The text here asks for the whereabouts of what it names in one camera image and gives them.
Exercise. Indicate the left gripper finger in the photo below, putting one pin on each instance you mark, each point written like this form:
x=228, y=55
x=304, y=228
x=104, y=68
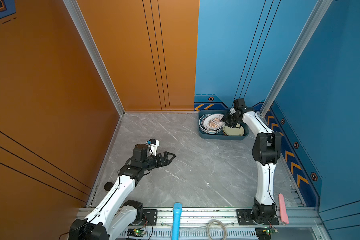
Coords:
x=167, y=155
x=166, y=161

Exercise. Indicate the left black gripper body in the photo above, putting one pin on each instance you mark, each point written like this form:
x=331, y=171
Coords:
x=154, y=162

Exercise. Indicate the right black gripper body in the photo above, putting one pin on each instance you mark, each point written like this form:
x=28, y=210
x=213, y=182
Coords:
x=233, y=120

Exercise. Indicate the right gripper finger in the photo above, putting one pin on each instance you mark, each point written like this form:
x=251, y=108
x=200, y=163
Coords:
x=226, y=122
x=227, y=116

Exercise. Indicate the large orange sunburst plate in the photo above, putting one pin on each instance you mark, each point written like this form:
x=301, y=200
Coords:
x=213, y=122

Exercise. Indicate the cream yellow plate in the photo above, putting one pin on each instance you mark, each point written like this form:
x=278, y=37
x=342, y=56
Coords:
x=236, y=131

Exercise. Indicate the white plate dark green rim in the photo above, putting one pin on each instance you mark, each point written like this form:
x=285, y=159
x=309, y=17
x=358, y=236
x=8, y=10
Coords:
x=211, y=132

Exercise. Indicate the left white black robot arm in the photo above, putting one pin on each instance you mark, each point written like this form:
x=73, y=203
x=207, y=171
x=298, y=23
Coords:
x=113, y=214

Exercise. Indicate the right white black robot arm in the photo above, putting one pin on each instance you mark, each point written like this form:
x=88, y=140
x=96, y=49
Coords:
x=266, y=152

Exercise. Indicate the teal plastic bin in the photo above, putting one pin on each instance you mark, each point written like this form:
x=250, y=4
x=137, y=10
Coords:
x=220, y=135

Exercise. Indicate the small dark round cup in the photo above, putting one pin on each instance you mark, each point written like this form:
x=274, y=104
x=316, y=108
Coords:
x=108, y=186

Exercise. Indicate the left green circuit board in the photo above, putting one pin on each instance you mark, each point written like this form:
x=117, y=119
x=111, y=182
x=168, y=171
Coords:
x=136, y=234

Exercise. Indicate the green circuit board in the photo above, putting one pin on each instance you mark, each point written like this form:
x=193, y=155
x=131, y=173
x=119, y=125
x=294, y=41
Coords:
x=265, y=234
x=136, y=234

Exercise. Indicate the right green circuit board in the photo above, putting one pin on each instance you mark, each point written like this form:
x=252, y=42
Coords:
x=265, y=234

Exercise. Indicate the light blue handle tool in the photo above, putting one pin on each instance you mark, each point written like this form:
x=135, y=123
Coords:
x=177, y=211

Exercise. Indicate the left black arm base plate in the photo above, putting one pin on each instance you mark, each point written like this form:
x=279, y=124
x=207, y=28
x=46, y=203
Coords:
x=143, y=215

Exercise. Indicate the aluminium frame rail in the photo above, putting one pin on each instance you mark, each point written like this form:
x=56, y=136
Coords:
x=222, y=224

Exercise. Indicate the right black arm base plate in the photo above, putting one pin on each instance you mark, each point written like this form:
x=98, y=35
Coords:
x=247, y=217

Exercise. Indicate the pink handle tool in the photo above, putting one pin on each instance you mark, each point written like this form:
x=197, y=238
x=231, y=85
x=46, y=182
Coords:
x=283, y=210

